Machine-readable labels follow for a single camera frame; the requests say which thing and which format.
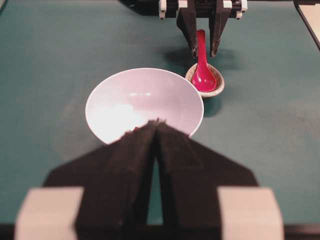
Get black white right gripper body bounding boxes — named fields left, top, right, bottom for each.
left=120, top=0, right=248, bottom=19

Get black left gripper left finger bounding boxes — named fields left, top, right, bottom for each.
left=14, top=119, right=159, bottom=240

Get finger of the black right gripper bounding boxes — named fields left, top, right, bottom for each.
left=176, top=0, right=198, bottom=58
left=209, top=0, right=229, bottom=57

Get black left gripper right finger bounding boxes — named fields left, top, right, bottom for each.
left=156, top=122, right=285, bottom=240

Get red plastic spoon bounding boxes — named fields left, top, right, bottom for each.
left=191, top=29, right=217, bottom=93

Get crackle-glaze spoon rest dish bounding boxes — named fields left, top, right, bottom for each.
left=184, top=63, right=225, bottom=99

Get white bowl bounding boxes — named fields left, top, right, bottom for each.
left=85, top=68, right=204, bottom=144

